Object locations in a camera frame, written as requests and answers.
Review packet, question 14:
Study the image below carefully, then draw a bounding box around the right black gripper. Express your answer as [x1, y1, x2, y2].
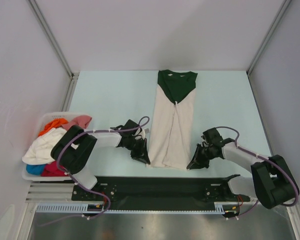
[187, 143, 218, 170]

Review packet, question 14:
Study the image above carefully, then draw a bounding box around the blue t-shirt in basket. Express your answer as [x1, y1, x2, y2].
[26, 164, 46, 176]

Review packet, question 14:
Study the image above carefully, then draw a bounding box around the white t-shirt in basket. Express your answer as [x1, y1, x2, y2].
[22, 127, 67, 165]

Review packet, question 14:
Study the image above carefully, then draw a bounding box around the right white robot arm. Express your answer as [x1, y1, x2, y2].
[186, 126, 300, 209]

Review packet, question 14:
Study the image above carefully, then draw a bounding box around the pink t-shirt in basket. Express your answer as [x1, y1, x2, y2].
[61, 115, 93, 131]

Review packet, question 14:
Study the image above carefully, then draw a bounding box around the right aluminium frame post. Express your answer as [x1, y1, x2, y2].
[246, 0, 293, 78]

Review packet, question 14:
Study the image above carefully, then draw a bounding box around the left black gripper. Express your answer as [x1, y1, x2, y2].
[125, 136, 150, 165]

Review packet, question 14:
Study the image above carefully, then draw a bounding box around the orange t-shirt in basket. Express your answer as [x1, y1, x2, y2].
[38, 118, 68, 137]

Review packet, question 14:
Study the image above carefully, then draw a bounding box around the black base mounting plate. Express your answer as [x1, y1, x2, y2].
[71, 176, 251, 211]

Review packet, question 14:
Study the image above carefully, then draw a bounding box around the white slotted cable duct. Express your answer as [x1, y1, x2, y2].
[36, 203, 239, 215]

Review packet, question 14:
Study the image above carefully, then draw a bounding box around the left aluminium frame post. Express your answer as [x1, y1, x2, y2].
[26, 0, 80, 112]

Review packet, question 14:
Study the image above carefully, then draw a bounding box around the white plastic laundry basket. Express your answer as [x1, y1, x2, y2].
[21, 111, 92, 182]

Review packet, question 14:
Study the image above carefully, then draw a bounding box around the aluminium frame post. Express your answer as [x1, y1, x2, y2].
[26, 0, 80, 112]
[246, 0, 293, 78]

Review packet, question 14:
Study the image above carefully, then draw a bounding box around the red t-shirt in basket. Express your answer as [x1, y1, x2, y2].
[41, 161, 66, 177]

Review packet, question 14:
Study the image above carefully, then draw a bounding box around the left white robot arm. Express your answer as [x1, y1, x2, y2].
[50, 119, 151, 203]

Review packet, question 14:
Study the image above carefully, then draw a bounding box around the white green raglan t-shirt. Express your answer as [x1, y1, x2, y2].
[148, 70, 198, 170]

